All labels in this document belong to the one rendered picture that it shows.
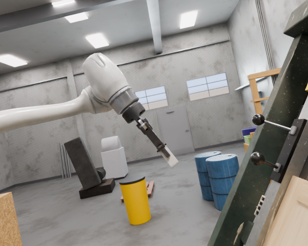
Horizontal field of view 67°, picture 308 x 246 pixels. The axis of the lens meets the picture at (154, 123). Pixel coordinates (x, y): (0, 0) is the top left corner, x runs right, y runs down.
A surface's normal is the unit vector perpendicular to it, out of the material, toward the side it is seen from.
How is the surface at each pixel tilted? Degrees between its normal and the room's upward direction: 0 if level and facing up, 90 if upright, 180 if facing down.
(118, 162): 90
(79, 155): 90
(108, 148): 80
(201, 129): 90
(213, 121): 90
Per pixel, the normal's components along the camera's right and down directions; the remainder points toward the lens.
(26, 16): -0.06, 0.00
